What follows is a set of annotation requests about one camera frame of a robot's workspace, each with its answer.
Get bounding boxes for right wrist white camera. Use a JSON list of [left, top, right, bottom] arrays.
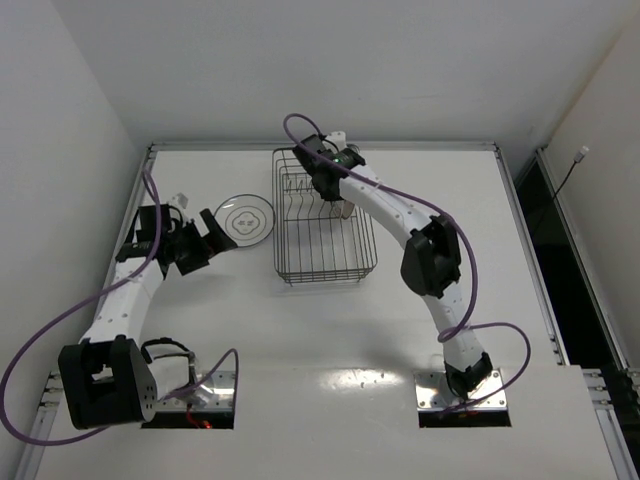
[[325, 131, 347, 150]]

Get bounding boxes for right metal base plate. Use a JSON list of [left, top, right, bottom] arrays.
[[414, 370, 508, 413]]

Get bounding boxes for black wall cable white plug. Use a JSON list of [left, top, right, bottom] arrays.
[[551, 145, 590, 202]]

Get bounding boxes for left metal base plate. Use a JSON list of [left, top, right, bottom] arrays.
[[157, 371, 236, 414]]

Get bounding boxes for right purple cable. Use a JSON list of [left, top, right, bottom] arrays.
[[283, 113, 532, 419]]

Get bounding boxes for purple cable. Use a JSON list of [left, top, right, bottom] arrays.
[[0, 169, 240, 446], [283, 113, 532, 419]]

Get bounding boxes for grey wire dish rack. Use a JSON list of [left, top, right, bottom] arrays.
[[271, 148, 378, 285]]

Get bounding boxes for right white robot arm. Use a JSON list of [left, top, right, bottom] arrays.
[[293, 135, 492, 401]]

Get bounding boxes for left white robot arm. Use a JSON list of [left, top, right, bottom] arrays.
[[58, 201, 237, 430]]

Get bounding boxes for white plate grey rings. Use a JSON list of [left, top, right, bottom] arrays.
[[213, 193, 277, 249]]

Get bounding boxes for metal base plate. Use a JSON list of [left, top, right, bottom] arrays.
[[414, 370, 508, 413], [157, 371, 236, 414]]

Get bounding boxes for white plate orange sunburst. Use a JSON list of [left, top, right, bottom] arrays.
[[340, 200, 355, 220]]

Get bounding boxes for white plate teal rim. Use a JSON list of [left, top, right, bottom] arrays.
[[329, 201, 342, 219]]

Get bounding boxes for wrist white camera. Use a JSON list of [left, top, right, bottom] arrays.
[[325, 131, 347, 150], [170, 193, 189, 210]]

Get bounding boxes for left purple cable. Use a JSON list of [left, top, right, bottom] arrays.
[[0, 169, 240, 446]]

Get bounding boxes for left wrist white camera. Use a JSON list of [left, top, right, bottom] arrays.
[[170, 193, 189, 210]]

